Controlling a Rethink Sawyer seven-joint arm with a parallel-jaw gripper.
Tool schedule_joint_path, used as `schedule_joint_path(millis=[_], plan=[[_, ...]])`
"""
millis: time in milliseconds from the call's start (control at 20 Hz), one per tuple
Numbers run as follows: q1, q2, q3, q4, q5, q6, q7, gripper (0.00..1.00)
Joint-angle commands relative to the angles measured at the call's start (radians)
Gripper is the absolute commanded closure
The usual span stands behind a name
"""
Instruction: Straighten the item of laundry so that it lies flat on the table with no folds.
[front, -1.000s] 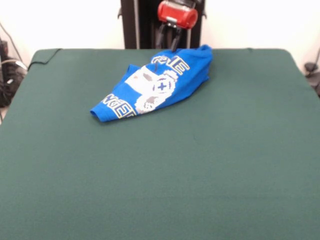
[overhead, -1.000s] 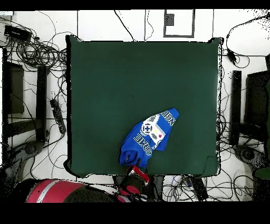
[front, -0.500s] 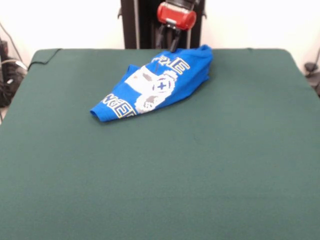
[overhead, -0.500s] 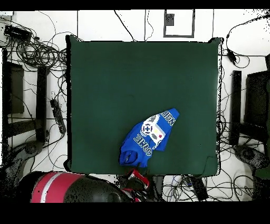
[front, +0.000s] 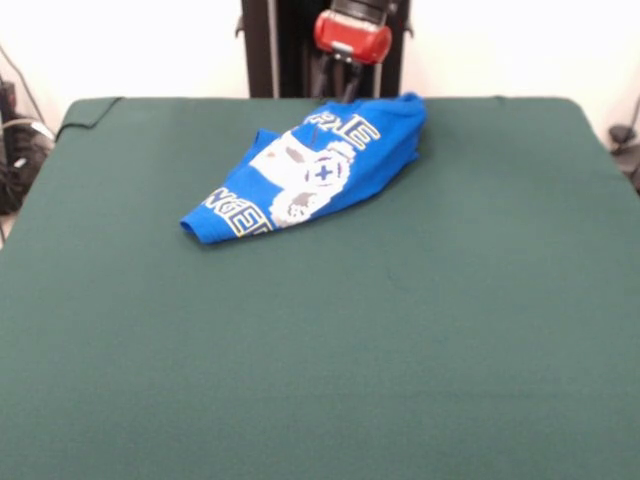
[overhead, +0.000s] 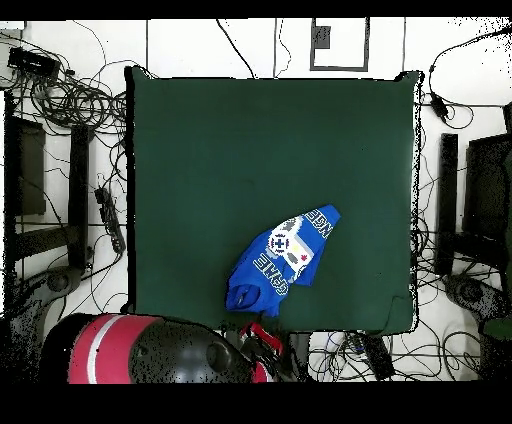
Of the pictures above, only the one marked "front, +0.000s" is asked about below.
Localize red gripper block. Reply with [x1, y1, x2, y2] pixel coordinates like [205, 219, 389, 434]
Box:
[311, 9, 394, 105]

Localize blue printed T-shirt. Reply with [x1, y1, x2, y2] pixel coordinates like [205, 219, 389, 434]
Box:
[178, 91, 429, 246]

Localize dark green table cloth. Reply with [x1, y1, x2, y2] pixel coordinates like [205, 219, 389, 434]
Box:
[0, 95, 640, 480]

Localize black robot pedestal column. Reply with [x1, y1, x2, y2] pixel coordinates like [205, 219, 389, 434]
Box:
[234, 0, 416, 99]

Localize black cable plug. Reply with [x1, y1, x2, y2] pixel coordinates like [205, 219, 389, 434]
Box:
[607, 94, 640, 196]

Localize black and white cable bundle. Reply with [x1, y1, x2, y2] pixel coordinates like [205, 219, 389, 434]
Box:
[0, 44, 56, 246]

